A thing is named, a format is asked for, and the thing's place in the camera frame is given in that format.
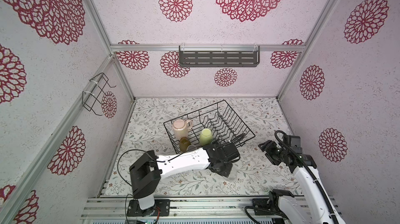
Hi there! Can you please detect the amber glass cup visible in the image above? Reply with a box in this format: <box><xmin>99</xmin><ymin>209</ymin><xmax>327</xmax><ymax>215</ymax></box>
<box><xmin>179</xmin><ymin>137</ymin><xmax>191</xmax><ymax>153</ymax></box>

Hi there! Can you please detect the grey wall shelf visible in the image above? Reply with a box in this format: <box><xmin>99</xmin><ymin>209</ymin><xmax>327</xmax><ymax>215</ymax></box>
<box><xmin>178</xmin><ymin>46</ymin><xmax>260</xmax><ymax>68</ymax></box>

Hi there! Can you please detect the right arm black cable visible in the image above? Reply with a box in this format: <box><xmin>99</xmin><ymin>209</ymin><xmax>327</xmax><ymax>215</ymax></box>
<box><xmin>243</xmin><ymin>130</ymin><xmax>340</xmax><ymax>224</ymax></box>

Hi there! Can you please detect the black wire dish rack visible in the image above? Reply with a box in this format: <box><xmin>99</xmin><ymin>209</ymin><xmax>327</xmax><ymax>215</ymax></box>
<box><xmin>164</xmin><ymin>100</ymin><xmax>255</xmax><ymax>154</ymax></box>

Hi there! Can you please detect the cream grey mug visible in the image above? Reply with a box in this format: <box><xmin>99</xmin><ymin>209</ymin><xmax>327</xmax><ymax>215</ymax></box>
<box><xmin>186</xmin><ymin>145</ymin><xmax>197</xmax><ymax>152</ymax></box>

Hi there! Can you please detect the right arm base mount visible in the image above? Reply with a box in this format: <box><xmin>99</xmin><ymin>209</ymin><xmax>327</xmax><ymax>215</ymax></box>
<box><xmin>252</xmin><ymin>189</ymin><xmax>294</xmax><ymax>217</ymax></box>

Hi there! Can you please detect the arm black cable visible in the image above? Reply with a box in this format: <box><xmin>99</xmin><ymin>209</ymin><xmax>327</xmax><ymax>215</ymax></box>
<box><xmin>243</xmin><ymin>130</ymin><xmax>340</xmax><ymax>224</ymax></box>
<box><xmin>117</xmin><ymin>133</ymin><xmax>248</xmax><ymax>189</ymax></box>

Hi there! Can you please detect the pink purple mug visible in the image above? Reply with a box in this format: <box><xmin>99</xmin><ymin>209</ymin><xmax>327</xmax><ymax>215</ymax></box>
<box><xmin>172</xmin><ymin>119</ymin><xmax>193</xmax><ymax>141</ymax></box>

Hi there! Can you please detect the clear glass cup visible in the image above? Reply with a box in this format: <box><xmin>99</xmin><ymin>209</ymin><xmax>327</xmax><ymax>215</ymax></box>
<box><xmin>226</xmin><ymin>165</ymin><xmax>238</xmax><ymax>182</ymax></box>

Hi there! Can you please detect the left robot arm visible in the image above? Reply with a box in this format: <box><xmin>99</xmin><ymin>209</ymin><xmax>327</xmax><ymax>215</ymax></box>
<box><xmin>129</xmin><ymin>143</ymin><xmax>241</xmax><ymax>212</ymax></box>

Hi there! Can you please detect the black wire wall holder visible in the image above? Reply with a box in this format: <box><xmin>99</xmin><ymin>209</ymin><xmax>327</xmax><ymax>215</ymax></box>
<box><xmin>81</xmin><ymin>73</ymin><xmax>118</xmax><ymax>119</ymax></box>

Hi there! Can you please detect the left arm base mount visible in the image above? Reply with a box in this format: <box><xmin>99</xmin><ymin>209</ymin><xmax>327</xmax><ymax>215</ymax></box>
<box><xmin>126</xmin><ymin>198</ymin><xmax>171</xmax><ymax>217</ymax></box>

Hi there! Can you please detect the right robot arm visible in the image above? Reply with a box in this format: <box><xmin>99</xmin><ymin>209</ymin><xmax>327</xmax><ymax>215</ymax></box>
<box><xmin>258</xmin><ymin>130</ymin><xmax>345</xmax><ymax>224</ymax></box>

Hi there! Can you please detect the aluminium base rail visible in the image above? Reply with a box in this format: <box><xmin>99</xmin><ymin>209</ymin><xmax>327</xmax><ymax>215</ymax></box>
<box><xmin>79</xmin><ymin>195</ymin><xmax>269</xmax><ymax>220</ymax></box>

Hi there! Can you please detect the light green mug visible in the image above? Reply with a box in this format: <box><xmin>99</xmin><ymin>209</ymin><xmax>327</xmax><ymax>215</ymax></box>
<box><xmin>199</xmin><ymin>128</ymin><xmax>213</xmax><ymax>146</ymax></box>

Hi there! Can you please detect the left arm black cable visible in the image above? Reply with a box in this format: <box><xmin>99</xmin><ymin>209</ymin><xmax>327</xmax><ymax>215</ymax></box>
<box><xmin>117</xmin><ymin>133</ymin><xmax>248</xmax><ymax>189</ymax></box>

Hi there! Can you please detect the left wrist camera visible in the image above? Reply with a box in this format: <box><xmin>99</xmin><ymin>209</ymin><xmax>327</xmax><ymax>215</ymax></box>
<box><xmin>215</xmin><ymin>143</ymin><xmax>240</xmax><ymax>162</ymax></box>

